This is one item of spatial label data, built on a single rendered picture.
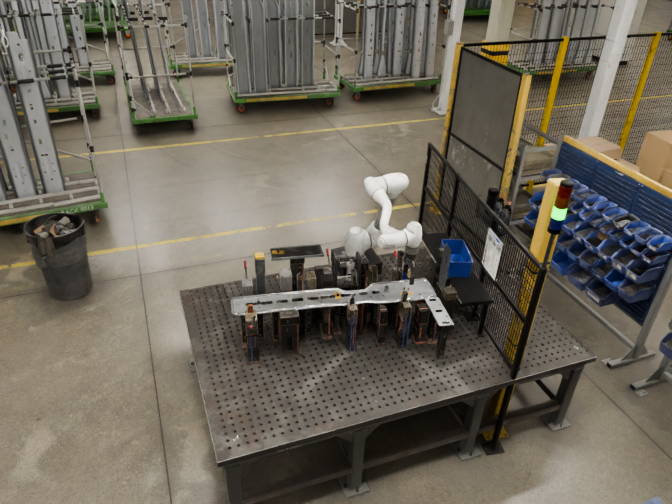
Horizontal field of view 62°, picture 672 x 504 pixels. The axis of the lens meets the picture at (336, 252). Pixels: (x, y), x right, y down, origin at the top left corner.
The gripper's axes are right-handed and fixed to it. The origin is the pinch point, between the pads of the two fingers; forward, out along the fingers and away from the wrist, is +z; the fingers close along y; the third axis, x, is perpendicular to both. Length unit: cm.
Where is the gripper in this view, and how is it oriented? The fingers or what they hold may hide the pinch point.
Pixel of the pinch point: (408, 277)
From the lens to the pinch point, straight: 375.5
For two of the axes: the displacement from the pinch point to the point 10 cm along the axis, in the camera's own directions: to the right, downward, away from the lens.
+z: -0.3, 8.4, 5.4
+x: 9.8, -0.8, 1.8
